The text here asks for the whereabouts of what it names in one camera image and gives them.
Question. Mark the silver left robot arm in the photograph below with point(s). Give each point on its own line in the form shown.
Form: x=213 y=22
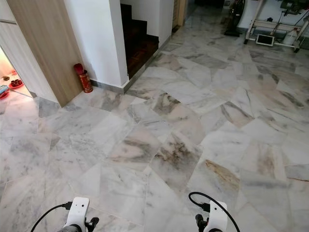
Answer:
x=70 y=228

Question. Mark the red cylindrical canister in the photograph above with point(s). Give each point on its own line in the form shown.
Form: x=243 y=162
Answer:
x=85 y=81

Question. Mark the red offering plate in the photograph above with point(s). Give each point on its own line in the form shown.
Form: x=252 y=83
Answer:
x=16 y=84

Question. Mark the blue packet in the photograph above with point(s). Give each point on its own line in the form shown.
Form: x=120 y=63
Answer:
x=3 y=90

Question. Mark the light cabinet door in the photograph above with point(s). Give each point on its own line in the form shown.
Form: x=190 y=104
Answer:
x=29 y=63

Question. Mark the brown wooden cabinet panel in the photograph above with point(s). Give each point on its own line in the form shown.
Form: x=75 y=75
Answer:
x=48 y=48

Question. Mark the dark wooden staircase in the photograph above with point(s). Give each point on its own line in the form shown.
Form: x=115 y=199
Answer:
x=137 y=46

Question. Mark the white framed tablet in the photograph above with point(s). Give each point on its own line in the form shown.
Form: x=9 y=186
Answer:
x=265 y=40

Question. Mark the white plastic jug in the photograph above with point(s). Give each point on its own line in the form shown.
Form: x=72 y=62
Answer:
x=290 y=37

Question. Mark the black vacuum cleaner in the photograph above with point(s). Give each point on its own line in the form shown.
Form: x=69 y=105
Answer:
x=235 y=19

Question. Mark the white metal rack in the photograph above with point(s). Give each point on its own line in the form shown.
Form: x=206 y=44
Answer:
x=273 y=24

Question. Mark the dark machine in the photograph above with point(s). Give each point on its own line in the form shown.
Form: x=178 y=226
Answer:
x=292 y=6

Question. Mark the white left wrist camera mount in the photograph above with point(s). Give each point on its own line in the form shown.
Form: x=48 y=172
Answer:
x=78 y=210

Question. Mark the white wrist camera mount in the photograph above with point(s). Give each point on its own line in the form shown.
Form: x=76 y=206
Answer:
x=78 y=210
x=217 y=217

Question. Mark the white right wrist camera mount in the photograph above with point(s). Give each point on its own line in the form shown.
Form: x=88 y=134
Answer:
x=217 y=217

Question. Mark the light wooden door frame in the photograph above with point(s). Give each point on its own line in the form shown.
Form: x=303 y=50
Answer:
x=179 y=12

